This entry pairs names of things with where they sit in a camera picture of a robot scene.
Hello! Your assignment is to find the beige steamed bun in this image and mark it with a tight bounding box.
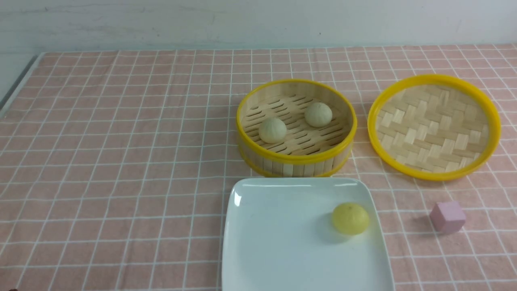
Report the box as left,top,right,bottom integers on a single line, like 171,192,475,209
304,102,333,128
258,118,287,144

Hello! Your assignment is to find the white square plate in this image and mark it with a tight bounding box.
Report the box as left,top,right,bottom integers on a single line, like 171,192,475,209
221,177,395,291

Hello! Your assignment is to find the woven bamboo steamer lid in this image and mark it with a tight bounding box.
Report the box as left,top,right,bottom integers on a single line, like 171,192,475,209
367,74,502,181

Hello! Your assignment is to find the yellow steamed bun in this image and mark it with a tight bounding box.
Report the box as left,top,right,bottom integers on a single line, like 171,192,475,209
331,202,370,236

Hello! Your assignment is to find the pink checkered tablecloth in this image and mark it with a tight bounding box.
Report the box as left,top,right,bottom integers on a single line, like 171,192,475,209
0,44,516,291

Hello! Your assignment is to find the pink cube block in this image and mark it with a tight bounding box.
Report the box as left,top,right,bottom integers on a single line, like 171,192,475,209
429,201,467,234

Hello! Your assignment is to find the bamboo steamer basket yellow rim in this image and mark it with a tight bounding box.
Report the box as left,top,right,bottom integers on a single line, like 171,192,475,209
236,79,357,177

